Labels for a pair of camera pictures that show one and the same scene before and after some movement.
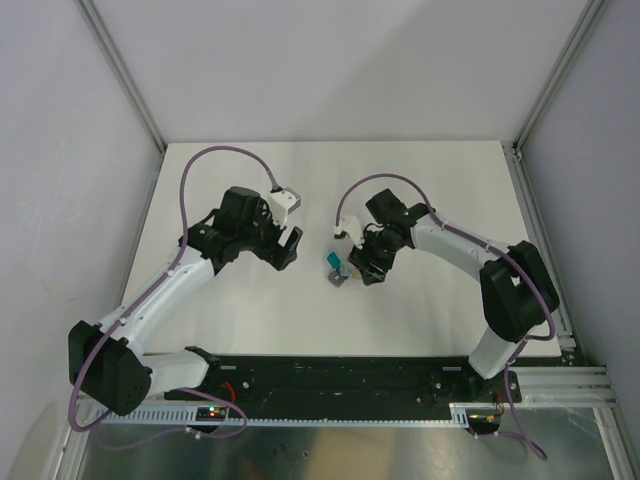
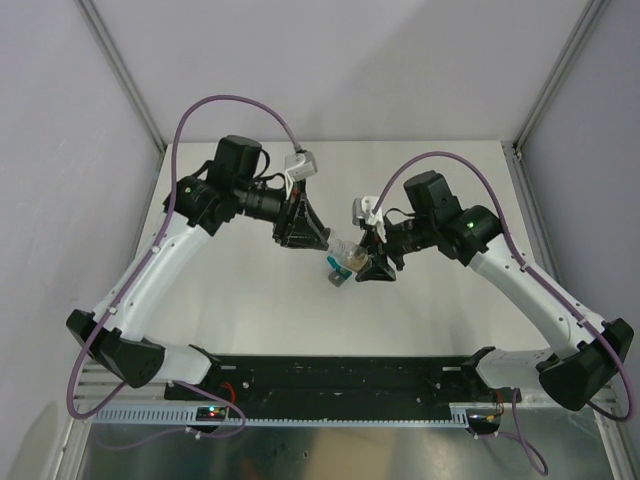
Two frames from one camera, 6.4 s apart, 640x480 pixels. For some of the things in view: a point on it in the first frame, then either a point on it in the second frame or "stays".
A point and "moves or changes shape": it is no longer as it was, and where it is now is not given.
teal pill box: [334, 261] moves or changes shape
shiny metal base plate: [344, 452] stays
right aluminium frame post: [580, 32] stays
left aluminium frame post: [94, 19] stays
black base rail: [340, 379] stays
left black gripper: [278, 256] -> [298, 225]
